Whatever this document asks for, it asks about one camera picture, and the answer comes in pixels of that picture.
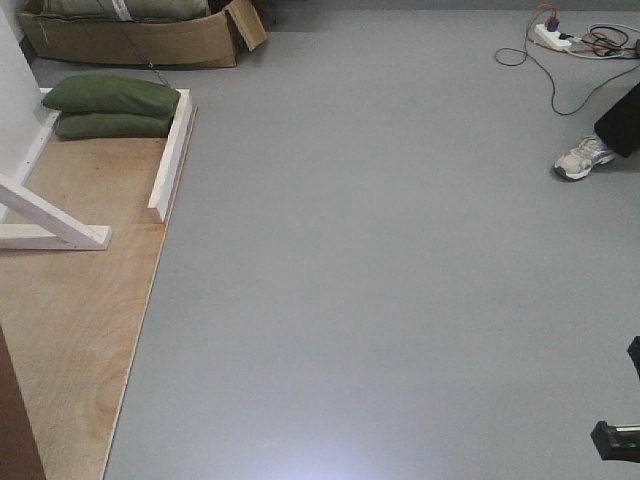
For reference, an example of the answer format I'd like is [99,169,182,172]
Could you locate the bundle of orange black cables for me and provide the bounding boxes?
[569,24,640,60]

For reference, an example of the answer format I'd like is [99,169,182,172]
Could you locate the white grey sneaker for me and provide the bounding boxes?
[553,134,616,181]

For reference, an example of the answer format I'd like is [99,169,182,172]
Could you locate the lower green sandbag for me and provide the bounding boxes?
[55,112,173,140]

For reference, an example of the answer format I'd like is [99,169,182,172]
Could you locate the white diagonal brace frame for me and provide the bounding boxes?
[1,87,112,251]

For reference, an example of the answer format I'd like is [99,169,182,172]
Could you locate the purple plug adapter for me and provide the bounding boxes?
[545,17,559,32]

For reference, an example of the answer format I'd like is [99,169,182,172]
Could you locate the white wooden border rail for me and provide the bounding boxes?
[147,89,194,223]

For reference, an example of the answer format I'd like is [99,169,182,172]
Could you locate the white power strip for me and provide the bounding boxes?
[534,24,572,51]

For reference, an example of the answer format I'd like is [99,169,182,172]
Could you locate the black robot part upper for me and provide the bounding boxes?
[627,336,640,376]

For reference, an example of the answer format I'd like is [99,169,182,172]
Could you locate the black guy wire with turnbuckle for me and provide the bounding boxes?
[97,0,174,89]

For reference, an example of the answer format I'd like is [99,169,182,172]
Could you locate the green sandbag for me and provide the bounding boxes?
[42,74,180,116]
[55,112,173,140]

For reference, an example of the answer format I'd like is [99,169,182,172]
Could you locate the plywood base platform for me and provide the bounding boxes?
[1,138,189,479]

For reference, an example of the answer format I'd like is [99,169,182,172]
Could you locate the open cardboard box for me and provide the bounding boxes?
[19,1,267,68]

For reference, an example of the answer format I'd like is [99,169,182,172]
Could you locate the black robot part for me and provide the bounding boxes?
[590,421,639,463]
[627,336,640,376]

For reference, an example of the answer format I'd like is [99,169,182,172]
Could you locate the large olive green sack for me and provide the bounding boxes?
[42,0,211,22]

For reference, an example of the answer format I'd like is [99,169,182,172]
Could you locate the brown wooden door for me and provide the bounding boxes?
[1,333,46,479]

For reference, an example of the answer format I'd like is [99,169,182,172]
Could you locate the upper green sandbag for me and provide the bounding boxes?
[42,74,180,116]

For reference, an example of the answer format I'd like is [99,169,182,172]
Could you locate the black robot part lower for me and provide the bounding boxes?
[590,421,639,463]

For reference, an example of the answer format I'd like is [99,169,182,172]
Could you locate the seated person black trousers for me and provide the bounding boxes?
[594,84,640,158]

